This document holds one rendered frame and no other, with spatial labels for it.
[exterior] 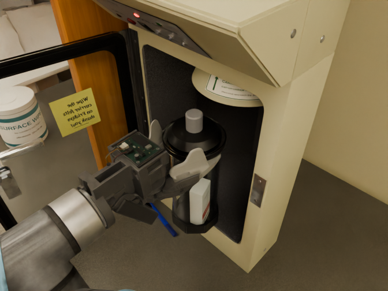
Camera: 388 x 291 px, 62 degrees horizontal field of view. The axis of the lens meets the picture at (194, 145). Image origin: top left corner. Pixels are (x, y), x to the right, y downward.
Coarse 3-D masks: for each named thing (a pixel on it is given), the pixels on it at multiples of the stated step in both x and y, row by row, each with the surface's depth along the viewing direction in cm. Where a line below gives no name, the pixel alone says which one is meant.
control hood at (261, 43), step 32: (128, 0) 35; (160, 0) 31; (192, 0) 30; (224, 0) 30; (256, 0) 30; (288, 0) 30; (192, 32) 33; (224, 32) 27; (256, 32) 28; (288, 32) 32; (224, 64) 40; (256, 64) 31; (288, 64) 35
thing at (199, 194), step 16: (224, 144) 53; (176, 160) 54; (208, 160) 52; (208, 176) 56; (192, 192) 58; (208, 192) 59; (176, 208) 64; (192, 208) 61; (208, 208) 62; (192, 224) 64
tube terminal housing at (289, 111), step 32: (320, 0) 34; (320, 32) 38; (192, 64) 49; (320, 64) 42; (288, 96) 40; (320, 96) 49; (288, 128) 45; (256, 160) 50; (288, 160) 52; (288, 192) 62; (256, 224) 58; (256, 256) 68
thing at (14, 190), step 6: (0, 174) 55; (6, 174) 54; (0, 180) 54; (6, 180) 55; (12, 180) 56; (6, 186) 56; (12, 186) 56; (6, 192) 56; (12, 192) 57; (18, 192) 58; (12, 198) 58
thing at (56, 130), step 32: (64, 64) 52; (96, 64) 55; (0, 96) 49; (32, 96) 52; (64, 96) 55; (96, 96) 58; (0, 128) 51; (32, 128) 54; (64, 128) 58; (96, 128) 62; (0, 160) 54; (32, 160) 58; (64, 160) 62; (96, 160) 67; (0, 192) 57; (32, 192) 62; (64, 192) 66
